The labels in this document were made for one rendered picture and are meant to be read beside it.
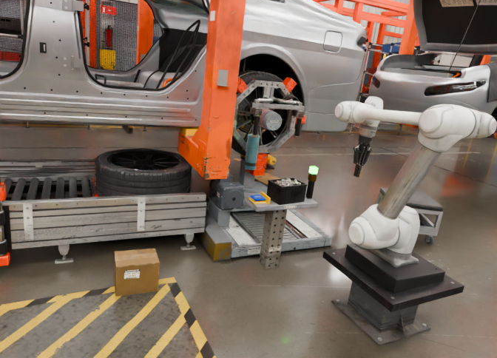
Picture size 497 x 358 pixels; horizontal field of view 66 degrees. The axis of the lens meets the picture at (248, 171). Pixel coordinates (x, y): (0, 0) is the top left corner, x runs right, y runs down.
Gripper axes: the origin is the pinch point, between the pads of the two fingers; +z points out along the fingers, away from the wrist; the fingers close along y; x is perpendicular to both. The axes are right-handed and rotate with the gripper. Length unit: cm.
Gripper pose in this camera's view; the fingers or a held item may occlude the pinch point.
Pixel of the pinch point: (357, 170)
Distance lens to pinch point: 224.2
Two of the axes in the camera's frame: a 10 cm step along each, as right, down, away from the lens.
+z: -1.5, 9.5, 2.8
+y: 8.6, -0.1, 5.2
